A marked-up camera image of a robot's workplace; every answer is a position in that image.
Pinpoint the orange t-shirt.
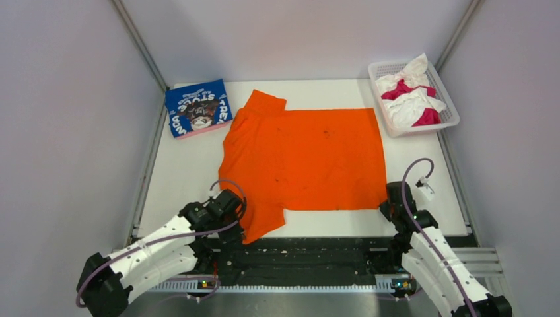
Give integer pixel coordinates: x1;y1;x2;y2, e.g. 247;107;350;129
219;90;387;244

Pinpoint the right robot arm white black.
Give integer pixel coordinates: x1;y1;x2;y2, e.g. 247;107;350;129
380;182;513;316

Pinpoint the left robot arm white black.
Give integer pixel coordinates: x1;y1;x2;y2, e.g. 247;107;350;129
75;189;247;316

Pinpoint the folded pink t-shirt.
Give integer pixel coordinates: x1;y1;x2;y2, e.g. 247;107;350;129
178;121;231;139

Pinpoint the white plastic basket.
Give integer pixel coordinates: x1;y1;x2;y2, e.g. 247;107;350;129
368;53;460;137

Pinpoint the folded blue printed t-shirt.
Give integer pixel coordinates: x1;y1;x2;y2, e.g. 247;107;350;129
165;79;234;139

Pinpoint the white and pink crumpled t-shirt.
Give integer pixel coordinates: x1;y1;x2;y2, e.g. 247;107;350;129
375;53;447;129

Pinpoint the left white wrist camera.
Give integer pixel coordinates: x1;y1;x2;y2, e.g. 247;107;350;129
208;189;221;199

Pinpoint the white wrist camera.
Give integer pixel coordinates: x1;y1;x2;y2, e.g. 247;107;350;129
415;176;435;201
208;189;221;199

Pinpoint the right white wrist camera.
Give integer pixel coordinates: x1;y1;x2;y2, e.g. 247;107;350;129
415;176;435;201

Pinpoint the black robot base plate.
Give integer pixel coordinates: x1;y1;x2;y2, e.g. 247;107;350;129
181;237;405;287

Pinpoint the aluminium rail frame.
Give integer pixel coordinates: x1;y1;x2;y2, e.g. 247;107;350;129
104;247;504;294

